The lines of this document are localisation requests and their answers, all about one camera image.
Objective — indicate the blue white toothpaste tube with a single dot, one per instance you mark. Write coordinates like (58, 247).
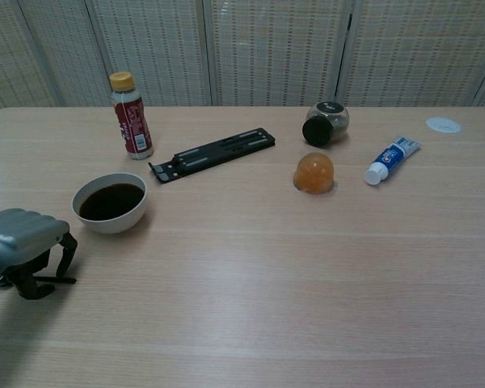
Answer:
(392, 157)

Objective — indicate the white round table grommet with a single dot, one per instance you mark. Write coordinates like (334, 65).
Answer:
(443, 124)

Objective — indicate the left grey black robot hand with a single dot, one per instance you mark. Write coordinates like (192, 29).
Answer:
(20, 230)

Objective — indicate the white bowl with dark liquid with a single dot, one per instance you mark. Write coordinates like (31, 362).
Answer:
(113, 224)

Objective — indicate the glass jar with black lid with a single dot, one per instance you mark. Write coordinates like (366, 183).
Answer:
(319, 129)

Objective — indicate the yellow-capped bottle with red label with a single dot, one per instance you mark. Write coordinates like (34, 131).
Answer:
(133, 125)

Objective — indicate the black folding laptop stand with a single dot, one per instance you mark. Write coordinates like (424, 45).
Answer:
(210, 153)

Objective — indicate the orange jelly cup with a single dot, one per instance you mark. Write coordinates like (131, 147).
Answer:
(314, 174)

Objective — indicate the white woven folding screen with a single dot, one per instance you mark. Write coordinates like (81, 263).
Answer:
(266, 48)

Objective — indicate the small black plastic spoon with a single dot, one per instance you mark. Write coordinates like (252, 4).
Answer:
(62, 279)

